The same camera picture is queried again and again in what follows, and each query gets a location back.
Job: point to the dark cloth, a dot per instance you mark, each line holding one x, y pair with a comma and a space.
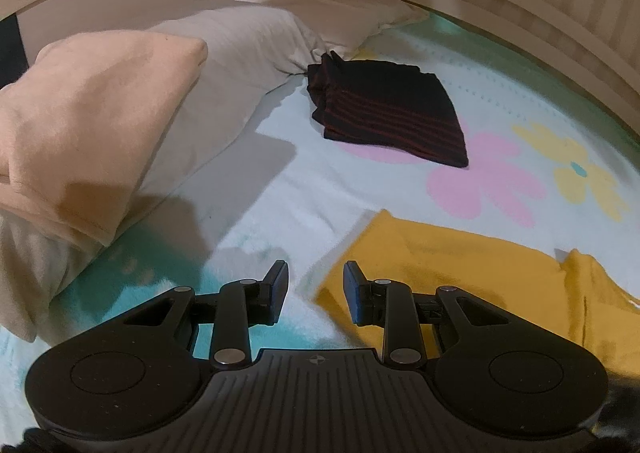
620, 408

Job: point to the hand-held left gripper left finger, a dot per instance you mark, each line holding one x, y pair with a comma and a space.
280, 284

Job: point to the grey-white pillow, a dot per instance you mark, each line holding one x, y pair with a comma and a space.
235, 63

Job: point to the yellow knit sweater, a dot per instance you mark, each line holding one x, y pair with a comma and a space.
452, 278

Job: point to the floral bed blanket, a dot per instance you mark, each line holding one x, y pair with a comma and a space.
350, 193

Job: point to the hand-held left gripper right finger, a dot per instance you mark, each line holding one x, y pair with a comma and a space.
353, 294

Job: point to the folded peach cloth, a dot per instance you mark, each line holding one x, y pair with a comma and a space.
90, 128

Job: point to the black red-striped folded garment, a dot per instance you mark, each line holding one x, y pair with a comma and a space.
395, 108

